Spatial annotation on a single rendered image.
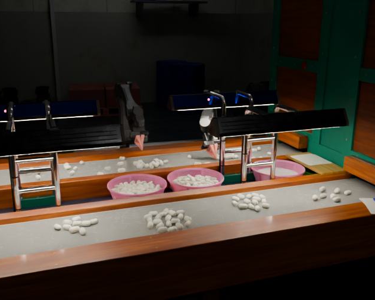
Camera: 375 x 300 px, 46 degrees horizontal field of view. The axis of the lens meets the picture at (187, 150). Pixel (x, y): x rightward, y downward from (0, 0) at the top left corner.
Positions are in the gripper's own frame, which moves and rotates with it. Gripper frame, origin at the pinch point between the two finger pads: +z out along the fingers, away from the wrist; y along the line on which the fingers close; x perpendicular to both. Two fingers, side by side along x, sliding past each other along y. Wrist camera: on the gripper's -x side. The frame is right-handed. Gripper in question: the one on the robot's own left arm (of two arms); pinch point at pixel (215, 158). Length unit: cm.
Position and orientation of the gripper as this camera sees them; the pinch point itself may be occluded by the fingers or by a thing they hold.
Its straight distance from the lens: 239.9
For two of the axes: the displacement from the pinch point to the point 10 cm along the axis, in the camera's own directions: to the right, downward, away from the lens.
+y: 9.4, -1.0, 3.3
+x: -2.2, 5.4, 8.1
